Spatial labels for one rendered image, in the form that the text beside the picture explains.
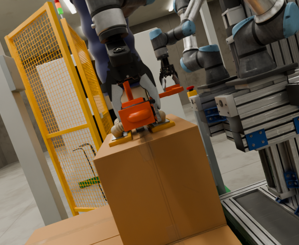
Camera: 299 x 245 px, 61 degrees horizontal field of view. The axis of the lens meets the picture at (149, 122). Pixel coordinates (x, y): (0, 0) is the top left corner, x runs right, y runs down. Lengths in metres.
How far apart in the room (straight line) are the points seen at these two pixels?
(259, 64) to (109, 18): 0.72
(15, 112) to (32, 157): 0.41
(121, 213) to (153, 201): 0.13
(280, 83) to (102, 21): 0.82
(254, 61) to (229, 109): 0.22
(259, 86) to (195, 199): 0.54
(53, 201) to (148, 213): 1.62
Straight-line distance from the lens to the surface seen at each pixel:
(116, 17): 0.63
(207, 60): 1.64
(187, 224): 1.05
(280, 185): 1.59
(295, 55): 1.49
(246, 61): 1.19
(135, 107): 0.58
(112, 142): 1.07
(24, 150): 2.47
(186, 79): 11.74
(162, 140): 0.93
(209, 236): 1.05
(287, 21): 1.09
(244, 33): 1.18
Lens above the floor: 1.12
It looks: 7 degrees down
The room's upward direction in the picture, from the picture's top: 18 degrees counter-clockwise
